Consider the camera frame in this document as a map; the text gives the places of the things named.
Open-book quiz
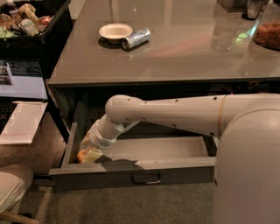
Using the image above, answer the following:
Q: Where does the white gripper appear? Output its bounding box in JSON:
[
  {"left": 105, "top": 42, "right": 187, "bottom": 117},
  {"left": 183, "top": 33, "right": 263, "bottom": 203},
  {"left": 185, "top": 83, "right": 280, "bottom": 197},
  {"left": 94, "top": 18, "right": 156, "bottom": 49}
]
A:
[{"left": 80, "top": 121, "right": 116, "bottom": 163}]

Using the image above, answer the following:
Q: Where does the orange fruit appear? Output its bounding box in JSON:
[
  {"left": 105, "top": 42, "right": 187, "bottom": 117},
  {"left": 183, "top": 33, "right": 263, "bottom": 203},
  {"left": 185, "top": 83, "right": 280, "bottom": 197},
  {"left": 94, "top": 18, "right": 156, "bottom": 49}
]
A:
[{"left": 77, "top": 150, "right": 86, "bottom": 163}]

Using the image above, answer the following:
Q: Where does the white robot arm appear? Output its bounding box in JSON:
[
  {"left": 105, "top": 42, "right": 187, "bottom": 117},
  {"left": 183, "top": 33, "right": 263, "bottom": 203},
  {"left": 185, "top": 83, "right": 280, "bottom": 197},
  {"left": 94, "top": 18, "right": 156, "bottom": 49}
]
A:
[{"left": 80, "top": 94, "right": 280, "bottom": 224}]

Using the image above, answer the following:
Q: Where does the open grey top drawer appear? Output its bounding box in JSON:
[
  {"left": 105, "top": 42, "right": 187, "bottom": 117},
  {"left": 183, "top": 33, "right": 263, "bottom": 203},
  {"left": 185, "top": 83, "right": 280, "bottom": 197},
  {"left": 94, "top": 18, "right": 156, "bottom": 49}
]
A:
[{"left": 48, "top": 96, "right": 218, "bottom": 191}]

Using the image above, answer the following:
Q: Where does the grey counter cabinet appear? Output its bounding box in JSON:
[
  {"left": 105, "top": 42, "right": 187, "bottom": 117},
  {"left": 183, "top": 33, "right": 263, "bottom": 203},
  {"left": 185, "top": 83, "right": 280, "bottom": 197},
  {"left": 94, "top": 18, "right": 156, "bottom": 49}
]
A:
[{"left": 47, "top": 0, "right": 280, "bottom": 141}]

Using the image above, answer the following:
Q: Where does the white papers stack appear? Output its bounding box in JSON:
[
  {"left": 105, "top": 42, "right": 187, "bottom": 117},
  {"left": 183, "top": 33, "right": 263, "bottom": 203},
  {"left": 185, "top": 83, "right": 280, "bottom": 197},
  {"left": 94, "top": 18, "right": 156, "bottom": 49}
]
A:
[{"left": 0, "top": 101, "right": 47, "bottom": 144}]

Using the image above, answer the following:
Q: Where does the beige chair seat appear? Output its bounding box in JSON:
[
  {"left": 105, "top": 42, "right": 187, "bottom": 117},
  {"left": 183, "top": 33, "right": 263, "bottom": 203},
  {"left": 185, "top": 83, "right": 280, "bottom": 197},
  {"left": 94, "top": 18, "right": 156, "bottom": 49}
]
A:
[{"left": 0, "top": 164, "right": 33, "bottom": 214}]

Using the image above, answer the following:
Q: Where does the silver blue drink can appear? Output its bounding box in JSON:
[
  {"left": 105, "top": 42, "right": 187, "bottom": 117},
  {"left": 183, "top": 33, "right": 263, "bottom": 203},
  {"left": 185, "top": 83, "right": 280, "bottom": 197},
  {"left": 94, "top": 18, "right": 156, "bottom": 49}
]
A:
[{"left": 122, "top": 28, "right": 151, "bottom": 50}]

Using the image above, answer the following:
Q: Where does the white paper bowl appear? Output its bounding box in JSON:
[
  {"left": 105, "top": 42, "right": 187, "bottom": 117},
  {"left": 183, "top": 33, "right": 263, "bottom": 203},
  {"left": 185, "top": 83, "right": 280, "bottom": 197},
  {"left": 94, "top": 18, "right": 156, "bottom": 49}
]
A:
[{"left": 99, "top": 24, "right": 132, "bottom": 44}]

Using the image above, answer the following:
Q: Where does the black bin of snacks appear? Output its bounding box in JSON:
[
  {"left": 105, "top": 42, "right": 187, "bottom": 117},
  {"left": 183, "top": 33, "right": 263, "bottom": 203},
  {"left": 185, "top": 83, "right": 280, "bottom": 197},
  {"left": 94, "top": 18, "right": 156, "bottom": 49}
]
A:
[{"left": 0, "top": 0, "right": 74, "bottom": 80}]

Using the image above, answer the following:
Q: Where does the glass jar of snacks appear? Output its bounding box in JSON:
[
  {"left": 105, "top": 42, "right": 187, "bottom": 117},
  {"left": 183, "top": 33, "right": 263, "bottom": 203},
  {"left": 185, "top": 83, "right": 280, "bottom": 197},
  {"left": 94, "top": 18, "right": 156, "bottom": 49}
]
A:
[{"left": 253, "top": 0, "right": 280, "bottom": 51}]

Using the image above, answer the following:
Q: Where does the metal drawer handle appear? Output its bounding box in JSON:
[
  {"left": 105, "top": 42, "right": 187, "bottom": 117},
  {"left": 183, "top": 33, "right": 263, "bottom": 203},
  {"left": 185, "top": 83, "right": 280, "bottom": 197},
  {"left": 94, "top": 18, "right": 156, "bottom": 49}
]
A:
[{"left": 131, "top": 174, "right": 161, "bottom": 186}]

